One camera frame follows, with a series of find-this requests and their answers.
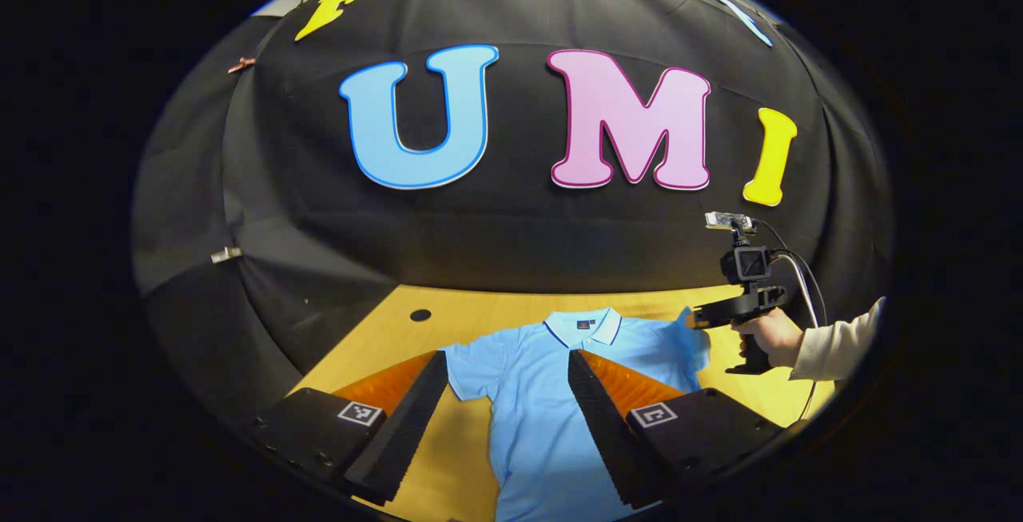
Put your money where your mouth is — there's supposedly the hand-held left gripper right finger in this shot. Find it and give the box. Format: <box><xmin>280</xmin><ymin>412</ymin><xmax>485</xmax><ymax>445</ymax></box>
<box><xmin>567</xmin><ymin>349</ymin><xmax>784</xmax><ymax>511</ymax></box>

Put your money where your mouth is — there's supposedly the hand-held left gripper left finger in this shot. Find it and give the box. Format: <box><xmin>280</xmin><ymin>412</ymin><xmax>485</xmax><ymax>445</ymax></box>
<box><xmin>244</xmin><ymin>349</ymin><xmax>448</xmax><ymax>507</ymax></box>

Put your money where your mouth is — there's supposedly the light blue T-shirt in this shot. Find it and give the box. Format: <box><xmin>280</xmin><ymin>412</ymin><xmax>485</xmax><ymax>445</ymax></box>
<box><xmin>442</xmin><ymin>306</ymin><xmax>712</xmax><ymax>522</ymax></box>

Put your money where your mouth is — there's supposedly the black backdrop cloth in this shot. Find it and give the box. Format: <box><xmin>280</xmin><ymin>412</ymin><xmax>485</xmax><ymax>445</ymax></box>
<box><xmin>132</xmin><ymin>0</ymin><xmax>892</xmax><ymax>395</ymax></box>

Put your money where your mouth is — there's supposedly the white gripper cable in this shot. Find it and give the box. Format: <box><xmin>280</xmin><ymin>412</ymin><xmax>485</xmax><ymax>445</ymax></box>
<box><xmin>771</xmin><ymin>253</ymin><xmax>822</xmax><ymax>420</ymax></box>

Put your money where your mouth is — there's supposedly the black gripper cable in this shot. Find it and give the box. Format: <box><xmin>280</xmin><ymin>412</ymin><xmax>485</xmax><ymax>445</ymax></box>
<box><xmin>755</xmin><ymin>218</ymin><xmax>829</xmax><ymax>331</ymax></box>

